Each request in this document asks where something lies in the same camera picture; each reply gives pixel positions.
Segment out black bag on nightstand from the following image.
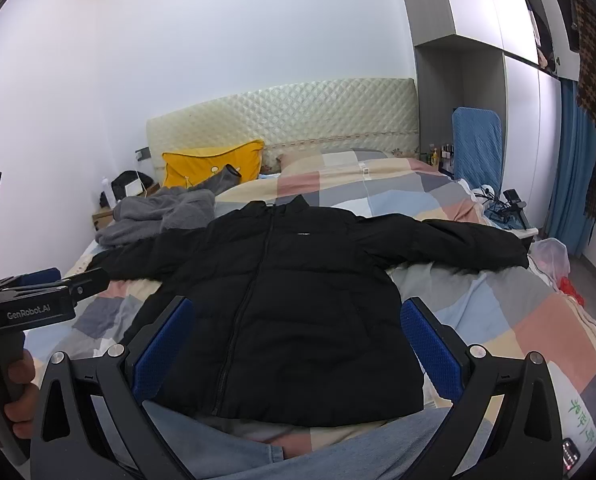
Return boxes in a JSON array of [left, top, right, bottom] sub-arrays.
[[110, 170, 153, 203]]

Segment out grey fleece garment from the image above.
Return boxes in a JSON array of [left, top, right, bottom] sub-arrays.
[[95, 164, 241, 247]]

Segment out cream quilted headboard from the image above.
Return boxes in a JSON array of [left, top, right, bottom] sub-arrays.
[[146, 78, 420, 182]]

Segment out bottles on side shelf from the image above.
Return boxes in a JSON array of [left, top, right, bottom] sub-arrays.
[[420, 143, 454, 174]]

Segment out blue towel on chair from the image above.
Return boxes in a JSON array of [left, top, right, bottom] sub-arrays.
[[452, 106, 503, 197]]

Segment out blue curtain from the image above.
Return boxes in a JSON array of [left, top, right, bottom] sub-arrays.
[[546, 79, 596, 257]]

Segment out black puffer jacket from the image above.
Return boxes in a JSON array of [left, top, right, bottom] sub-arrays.
[[92, 197, 528, 427]]

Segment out light blue jeans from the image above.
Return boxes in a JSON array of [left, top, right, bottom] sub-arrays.
[[144, 401, 448, 479]]

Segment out clear plastic bag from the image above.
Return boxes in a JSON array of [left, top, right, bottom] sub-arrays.
[[529, 237, 570, 284]]

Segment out wooden nightstand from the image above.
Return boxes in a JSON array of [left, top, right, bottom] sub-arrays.
[[92, 183, 160, 231]]

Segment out grey white wardrobe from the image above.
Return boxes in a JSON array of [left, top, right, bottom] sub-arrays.
[[404, 0, 580, 228]]

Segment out black tripod device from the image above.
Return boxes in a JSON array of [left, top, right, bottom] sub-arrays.
[[484, 188, 531, 231]]

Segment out yellow pillow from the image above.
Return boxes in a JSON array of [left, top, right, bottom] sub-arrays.
[[162, 140, 264, 188]]

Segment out person's left hand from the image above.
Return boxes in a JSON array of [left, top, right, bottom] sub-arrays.
[[0, 348, 40, 440]]

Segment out patchwork checked duvet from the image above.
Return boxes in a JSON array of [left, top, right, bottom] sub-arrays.
[[26, 152, 596, 479]]

